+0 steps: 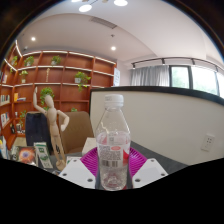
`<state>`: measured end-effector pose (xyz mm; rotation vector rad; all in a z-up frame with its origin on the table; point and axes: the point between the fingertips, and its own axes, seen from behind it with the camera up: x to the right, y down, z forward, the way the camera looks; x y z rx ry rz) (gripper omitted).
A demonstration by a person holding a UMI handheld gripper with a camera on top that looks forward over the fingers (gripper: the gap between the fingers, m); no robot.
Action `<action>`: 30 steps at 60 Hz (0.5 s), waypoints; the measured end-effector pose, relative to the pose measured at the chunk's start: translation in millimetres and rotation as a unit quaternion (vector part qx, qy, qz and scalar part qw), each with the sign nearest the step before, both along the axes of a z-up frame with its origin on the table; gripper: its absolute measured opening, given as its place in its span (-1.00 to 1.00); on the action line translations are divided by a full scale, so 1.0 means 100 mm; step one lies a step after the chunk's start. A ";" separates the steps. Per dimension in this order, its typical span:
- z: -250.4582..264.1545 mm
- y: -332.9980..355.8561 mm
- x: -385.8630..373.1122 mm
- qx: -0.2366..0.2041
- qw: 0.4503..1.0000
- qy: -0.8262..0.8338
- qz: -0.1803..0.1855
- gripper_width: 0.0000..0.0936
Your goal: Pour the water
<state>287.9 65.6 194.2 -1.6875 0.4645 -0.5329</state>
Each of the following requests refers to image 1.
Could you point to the clear plastic water bottle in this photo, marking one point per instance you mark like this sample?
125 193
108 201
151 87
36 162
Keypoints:
112 133

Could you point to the stack of dark books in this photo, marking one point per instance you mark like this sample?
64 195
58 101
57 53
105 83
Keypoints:
26 155

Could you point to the white wall sign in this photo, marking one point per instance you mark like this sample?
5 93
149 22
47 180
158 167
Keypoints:
117 77

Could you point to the tan upholstered chair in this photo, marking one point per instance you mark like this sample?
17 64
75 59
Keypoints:
78 131

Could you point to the wooden artist mannequin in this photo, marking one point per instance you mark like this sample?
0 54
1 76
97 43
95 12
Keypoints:
53 126

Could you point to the white and green drink carton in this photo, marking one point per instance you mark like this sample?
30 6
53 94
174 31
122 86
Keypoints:
43 153

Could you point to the grey curtain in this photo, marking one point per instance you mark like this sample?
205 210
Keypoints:
150 76

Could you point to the recessed ceiling spotlight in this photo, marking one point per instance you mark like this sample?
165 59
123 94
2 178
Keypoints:
113 48
33 38

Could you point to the dark navy chair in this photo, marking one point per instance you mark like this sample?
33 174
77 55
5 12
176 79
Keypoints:
37 130

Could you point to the stack of white boxes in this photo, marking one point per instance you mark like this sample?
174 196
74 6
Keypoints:
89 146

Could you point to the branched ceiling lamp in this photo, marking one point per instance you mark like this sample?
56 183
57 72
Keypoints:
100 4

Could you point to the stack of colourful books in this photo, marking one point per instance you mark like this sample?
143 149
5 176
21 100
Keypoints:
4 148

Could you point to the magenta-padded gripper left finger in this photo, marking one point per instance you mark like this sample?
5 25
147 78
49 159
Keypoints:
76 172

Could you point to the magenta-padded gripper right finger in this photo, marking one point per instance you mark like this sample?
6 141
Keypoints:
150 172

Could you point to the black curtain rail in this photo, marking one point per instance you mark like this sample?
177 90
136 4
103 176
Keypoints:
176 61

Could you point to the window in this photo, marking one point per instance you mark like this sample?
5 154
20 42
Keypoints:
200 80

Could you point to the orange wooden shelf unit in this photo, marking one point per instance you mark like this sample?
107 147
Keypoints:
63 90

